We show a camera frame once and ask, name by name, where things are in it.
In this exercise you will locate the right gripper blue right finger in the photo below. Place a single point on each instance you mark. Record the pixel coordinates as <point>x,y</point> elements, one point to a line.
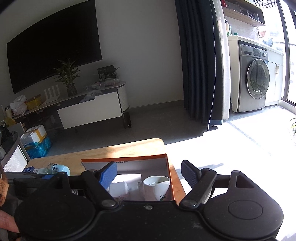
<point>201,182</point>

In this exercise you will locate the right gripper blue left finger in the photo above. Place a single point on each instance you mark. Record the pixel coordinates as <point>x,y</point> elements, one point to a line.
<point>96,184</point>

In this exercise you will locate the light blue toothpick jar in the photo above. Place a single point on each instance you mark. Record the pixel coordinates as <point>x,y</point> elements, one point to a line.
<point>53,168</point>

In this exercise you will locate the person's left hand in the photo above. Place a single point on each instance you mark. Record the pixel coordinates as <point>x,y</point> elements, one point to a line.
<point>7,222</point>

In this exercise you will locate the wooden coffee table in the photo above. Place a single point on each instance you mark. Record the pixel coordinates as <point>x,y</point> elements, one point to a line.
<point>149,147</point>

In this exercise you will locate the dark blue printed box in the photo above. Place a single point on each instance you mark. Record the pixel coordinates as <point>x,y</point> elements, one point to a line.
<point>29,170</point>

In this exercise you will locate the blue plastic bag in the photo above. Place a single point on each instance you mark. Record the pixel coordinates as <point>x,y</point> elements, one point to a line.
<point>39,150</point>

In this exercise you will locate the round grey side table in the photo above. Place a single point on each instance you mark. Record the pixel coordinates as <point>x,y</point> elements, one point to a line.
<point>14,157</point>

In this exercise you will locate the white ceramic mug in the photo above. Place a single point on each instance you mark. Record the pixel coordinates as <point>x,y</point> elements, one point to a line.
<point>154,188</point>

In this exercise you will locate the orange white cardboard tray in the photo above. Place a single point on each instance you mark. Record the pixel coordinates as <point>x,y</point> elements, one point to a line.
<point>132,169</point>

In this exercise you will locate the white yellow cardboard box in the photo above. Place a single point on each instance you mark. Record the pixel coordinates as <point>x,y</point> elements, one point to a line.
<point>35,134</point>

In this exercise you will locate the black rolled mat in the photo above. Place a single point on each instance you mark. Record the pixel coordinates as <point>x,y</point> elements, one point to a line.
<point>127,120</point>

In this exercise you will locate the white TV cabinet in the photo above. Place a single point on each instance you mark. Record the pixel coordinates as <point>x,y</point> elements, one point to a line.
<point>112,103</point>

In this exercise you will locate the yellow box on cabinet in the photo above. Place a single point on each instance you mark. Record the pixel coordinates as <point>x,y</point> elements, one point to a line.
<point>34,102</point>

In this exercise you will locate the white router with antennas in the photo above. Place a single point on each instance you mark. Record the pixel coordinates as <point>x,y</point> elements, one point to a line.
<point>51,94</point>

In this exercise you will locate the white plastic bag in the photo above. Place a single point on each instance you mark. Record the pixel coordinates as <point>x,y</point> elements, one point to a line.
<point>18,106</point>

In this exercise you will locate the grey cloth on cabinet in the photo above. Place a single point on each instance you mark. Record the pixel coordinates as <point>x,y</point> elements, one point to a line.
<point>91,95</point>

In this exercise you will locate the bamboo plant in glass vase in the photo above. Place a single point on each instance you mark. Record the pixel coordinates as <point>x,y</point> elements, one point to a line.
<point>66,73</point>

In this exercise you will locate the dark framed picture box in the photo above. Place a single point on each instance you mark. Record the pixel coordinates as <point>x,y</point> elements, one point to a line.
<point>107,72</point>

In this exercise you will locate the silver washing machine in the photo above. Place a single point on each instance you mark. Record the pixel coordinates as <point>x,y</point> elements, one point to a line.
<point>254,77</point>

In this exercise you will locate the dark blue curtain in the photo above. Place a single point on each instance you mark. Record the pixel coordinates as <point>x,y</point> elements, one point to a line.
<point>202,61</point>

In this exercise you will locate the black wall television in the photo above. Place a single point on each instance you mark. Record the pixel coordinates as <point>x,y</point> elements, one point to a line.
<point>67,36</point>

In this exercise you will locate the wooden wall shelf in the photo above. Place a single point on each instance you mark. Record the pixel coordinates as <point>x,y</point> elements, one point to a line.
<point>244,11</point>

